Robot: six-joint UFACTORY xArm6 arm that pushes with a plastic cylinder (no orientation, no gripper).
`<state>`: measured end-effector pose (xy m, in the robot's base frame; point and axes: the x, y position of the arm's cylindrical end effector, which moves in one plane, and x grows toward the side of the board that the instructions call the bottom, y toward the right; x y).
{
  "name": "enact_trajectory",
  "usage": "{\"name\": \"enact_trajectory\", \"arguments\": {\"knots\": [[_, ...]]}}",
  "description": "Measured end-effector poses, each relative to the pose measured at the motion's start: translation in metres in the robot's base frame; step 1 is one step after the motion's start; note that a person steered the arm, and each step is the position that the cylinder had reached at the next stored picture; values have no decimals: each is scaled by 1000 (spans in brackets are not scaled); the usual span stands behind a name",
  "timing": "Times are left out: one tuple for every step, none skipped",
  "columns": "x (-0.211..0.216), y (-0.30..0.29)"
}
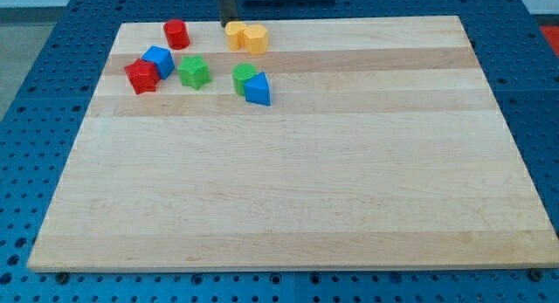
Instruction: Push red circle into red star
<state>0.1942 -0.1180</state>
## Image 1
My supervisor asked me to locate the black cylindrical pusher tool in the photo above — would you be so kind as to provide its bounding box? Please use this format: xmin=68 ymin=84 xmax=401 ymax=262
xmin=217 ymin=0 xmax=239 ymax=27

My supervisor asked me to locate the red cylinder block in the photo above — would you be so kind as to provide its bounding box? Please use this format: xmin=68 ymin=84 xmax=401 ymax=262
xmin=163 ymin=18 xmax=190 ymax=50

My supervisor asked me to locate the green star block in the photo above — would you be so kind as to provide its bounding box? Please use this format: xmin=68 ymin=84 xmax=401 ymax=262
xmin=177 ymin=55 xmax=211 ymax=90

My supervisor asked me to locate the red star block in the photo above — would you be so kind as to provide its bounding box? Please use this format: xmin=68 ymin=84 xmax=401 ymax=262
xmin=124 ymin=59 xmax=161 ymax=94

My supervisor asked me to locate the yellow heart block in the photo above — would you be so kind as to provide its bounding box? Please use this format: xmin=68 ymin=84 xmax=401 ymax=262
xmin=224 ymin=21 xmax=247 ymax=52

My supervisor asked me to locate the yellow hexagon block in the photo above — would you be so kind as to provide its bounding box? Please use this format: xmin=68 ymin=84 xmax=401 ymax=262
xmin=244 ymin=24 xmax=269 ymax=55

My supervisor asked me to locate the green cylinder block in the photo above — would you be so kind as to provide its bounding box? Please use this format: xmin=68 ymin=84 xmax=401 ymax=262
xmin=232 ymin=63 xmax=258 ymax=96

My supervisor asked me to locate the blue cube block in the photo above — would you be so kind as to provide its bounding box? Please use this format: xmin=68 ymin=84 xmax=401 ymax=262
xmin=141 ymin=45 xmax=175 ymax=79

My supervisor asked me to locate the blue triangle block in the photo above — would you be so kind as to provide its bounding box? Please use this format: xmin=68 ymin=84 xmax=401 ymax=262
xmin=244 ymin=72 xmax=272 ymax=107

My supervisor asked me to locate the wooden board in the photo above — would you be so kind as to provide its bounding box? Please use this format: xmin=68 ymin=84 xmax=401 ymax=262
xmin=28 ymin=16 xmax=558 ymax=272

